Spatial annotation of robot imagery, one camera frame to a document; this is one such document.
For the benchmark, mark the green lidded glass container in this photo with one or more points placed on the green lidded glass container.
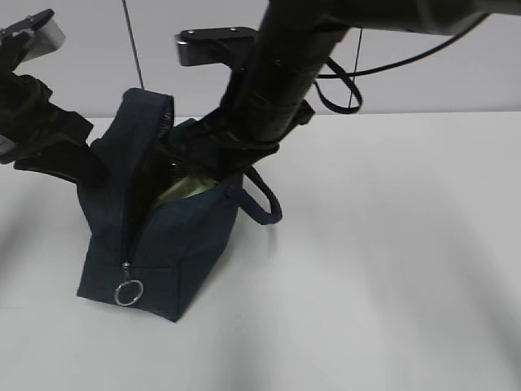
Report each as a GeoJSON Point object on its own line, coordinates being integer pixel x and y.
{"type": "Point", "coordinates": [189, 186]}

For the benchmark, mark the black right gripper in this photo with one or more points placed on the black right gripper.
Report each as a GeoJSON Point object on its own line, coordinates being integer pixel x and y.
{"type": "Point", "coordinates": [232, 138]}

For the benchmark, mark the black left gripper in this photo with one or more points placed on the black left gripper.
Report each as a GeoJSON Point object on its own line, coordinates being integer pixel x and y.
{"type": "Point", "coordinates": [38, 136]}

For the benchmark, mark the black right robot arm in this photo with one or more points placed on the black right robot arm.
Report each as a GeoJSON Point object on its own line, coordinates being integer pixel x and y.
{"type": "Point", "coordinates": [274, 67]}

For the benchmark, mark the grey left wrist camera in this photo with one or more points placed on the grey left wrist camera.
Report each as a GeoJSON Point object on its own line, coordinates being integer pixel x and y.
{"type": "Point", "coordinates": [34, 36]}

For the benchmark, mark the dark blue fabric lunch bag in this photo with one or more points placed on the dark blue fabric lunch bag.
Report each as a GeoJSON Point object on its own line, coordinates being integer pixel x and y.
{"type": "Point", "coordinates": [148, 256]}

